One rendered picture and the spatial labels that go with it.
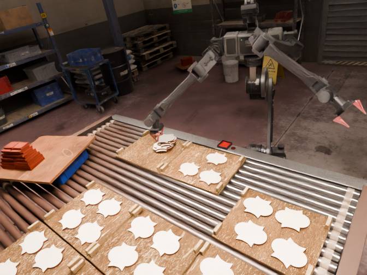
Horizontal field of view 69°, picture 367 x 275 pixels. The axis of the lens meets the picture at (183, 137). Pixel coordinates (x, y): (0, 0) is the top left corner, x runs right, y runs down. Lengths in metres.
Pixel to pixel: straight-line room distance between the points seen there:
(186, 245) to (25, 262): 0.75
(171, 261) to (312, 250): 0.57
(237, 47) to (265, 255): 1.40
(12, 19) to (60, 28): 1.35
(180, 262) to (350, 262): 0.64
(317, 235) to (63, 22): 6.40
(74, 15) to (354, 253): 6.66
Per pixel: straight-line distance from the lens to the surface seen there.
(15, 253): 1.62
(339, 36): 5.98
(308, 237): 1.30
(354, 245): 1.31
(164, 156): 1.79
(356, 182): 1.63
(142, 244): 1.32
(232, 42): 2.05
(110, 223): 1.47
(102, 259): 1.35
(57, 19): 6.82
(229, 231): 1.29
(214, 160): 1.66
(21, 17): 5.81
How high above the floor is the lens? 1.95
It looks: 31 degrees down
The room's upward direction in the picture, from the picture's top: 10 degrees counter-clockwise
